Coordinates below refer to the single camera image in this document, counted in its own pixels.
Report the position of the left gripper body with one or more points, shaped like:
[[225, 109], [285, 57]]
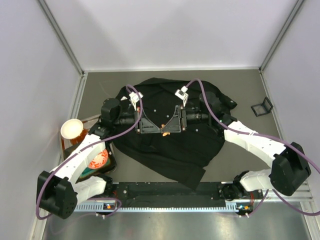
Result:
[[137, 120]]

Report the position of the white paper cup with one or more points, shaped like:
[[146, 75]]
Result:
[[71, 129]]

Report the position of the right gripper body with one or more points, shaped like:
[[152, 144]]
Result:
[[183, 117]]

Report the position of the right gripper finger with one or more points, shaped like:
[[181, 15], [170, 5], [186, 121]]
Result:
[[176, 117], [173, 125]]

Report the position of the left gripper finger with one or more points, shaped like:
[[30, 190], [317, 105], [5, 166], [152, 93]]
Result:
[[148, 127], [142, 115]]

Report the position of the small black open box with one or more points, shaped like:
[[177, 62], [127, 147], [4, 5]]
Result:
[[263, 108]]

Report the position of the white slotted cable duct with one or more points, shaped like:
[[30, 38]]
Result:
[[111, 206]]

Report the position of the orange plastic cup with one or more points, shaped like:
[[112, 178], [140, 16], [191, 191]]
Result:
[[79, 138]]

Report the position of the aluminium frame rail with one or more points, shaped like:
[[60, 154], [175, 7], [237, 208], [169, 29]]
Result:
[[121, 190]]

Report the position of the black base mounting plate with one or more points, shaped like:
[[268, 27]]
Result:
[[163, 197]]

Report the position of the black button shirt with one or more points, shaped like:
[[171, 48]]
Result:
[[179, 156]]

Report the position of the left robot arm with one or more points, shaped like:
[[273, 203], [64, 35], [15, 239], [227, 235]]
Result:
[[58, 192]]

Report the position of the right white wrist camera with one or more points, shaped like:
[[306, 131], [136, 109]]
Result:
[[182, 94]]

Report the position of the black box green lining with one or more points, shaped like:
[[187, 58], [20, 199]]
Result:
[[107, 168]]

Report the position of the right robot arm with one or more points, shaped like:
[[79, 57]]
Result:
[[287, 167]]

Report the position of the orange maple leaf brooch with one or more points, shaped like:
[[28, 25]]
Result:
[[164, 133]]

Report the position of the orange white patterned ball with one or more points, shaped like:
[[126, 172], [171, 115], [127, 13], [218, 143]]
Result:
[[99, 161]]

